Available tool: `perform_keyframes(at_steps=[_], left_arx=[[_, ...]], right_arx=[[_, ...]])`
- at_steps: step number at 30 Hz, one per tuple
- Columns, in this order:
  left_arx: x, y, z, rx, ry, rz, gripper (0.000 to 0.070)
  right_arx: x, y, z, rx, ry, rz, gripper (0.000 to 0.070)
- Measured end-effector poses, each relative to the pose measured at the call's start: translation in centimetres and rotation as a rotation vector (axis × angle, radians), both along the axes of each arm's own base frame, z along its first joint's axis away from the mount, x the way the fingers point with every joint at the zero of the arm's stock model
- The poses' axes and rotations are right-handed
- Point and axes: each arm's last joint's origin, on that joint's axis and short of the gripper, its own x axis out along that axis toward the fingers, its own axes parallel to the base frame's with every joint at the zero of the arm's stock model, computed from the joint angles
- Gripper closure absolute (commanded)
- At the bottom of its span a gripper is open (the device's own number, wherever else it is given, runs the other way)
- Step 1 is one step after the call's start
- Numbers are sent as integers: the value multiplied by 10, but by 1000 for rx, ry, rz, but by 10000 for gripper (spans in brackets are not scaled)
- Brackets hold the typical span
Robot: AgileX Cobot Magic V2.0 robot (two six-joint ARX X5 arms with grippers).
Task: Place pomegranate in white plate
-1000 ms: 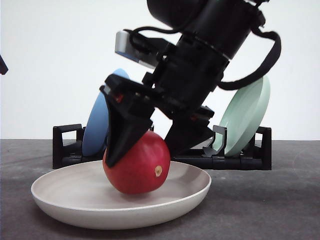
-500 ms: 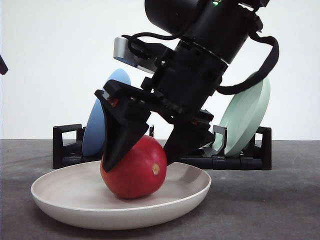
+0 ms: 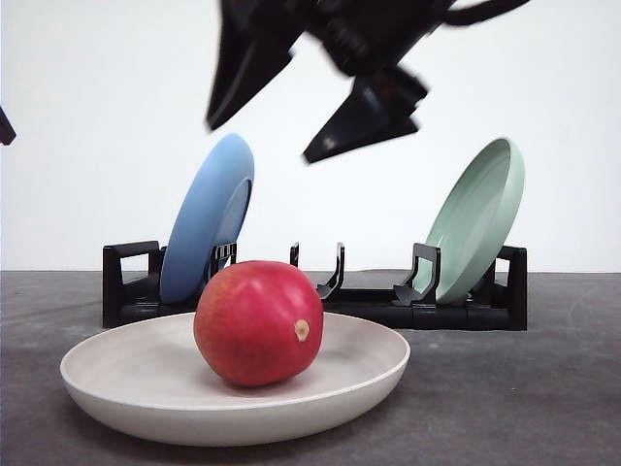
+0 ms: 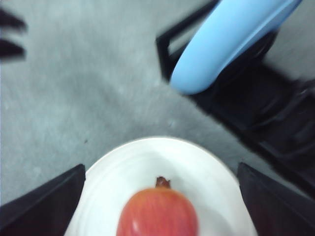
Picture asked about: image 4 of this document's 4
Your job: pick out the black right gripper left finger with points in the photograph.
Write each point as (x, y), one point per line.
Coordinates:
(47, 211)

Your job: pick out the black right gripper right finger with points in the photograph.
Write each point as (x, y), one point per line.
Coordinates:
(276, 209)

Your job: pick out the white plate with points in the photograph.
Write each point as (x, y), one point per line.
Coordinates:
(212, 183)

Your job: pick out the black dish rack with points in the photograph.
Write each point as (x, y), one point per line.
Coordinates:
(264, 113)

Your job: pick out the blue plate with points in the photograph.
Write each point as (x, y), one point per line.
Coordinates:
(227, 34)

